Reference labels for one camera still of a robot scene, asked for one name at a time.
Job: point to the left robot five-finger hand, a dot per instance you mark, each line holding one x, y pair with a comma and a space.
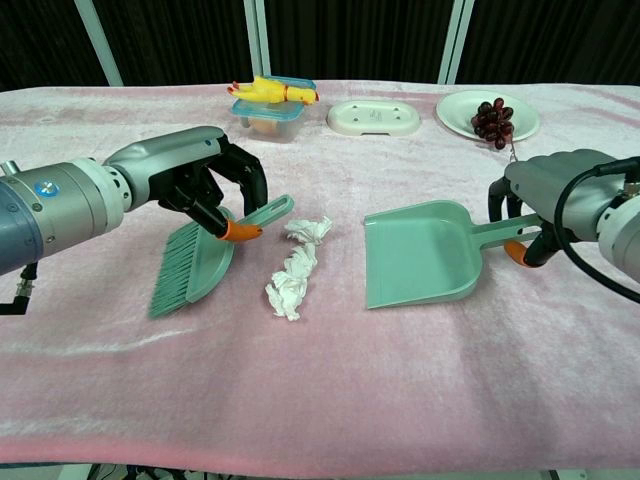
165, 160

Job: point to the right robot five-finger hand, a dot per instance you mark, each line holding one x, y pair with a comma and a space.
560, 190

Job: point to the green hand brush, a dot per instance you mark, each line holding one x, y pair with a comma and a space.
210, 260

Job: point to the green plastic dustpan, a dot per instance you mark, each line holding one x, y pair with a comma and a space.
420, 250

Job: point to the white paper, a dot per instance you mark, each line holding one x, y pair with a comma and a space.
295, 280

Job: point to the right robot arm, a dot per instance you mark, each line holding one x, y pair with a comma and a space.
622, 235

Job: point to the dark red grape bunch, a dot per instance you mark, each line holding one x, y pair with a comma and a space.
492, 122

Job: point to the clear container blue lid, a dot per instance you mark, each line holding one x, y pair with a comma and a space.
277, 120

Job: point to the black curtain panel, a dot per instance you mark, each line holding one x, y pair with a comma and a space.
550, 40
360, 40
175, 40
35, 40

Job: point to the yellow rubber chicken toy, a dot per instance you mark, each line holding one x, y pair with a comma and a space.
265, 90

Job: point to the white round plate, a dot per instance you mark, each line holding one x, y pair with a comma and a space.
455, 115

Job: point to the white soap dish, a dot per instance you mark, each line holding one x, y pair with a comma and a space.
372, 117

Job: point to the pink velvet tablecloth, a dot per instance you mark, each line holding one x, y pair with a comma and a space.
320, 375

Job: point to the white frame post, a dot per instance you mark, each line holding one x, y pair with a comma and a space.
260, 40
102, 45
456, 40

